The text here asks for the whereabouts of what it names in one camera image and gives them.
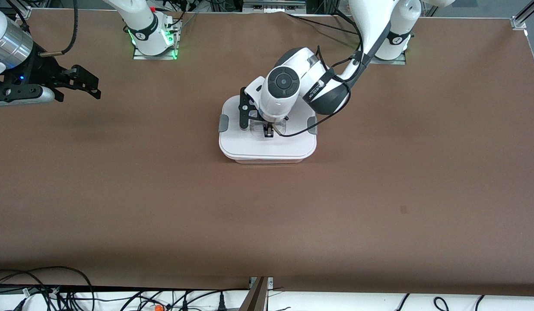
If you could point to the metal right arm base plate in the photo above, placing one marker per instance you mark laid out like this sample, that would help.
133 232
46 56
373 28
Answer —
139 56

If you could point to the aluminium frame profile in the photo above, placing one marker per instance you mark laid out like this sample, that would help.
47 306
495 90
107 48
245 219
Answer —
521 19

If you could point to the white plastic box lid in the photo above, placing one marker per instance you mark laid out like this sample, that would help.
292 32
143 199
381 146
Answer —
267 144

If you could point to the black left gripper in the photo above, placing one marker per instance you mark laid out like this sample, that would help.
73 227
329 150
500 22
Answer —
269 131

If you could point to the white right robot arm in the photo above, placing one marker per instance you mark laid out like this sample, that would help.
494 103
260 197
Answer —
141 26

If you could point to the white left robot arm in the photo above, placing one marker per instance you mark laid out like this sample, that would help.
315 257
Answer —
278 101

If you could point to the grey lid latch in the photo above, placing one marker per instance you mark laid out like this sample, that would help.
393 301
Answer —
223 123
312 125

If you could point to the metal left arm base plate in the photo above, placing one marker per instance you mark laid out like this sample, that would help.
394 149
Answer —
388 61

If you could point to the aluminium frame post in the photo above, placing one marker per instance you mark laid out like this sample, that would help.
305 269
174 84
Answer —
257 296

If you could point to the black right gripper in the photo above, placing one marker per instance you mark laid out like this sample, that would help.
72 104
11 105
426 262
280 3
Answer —
37 71

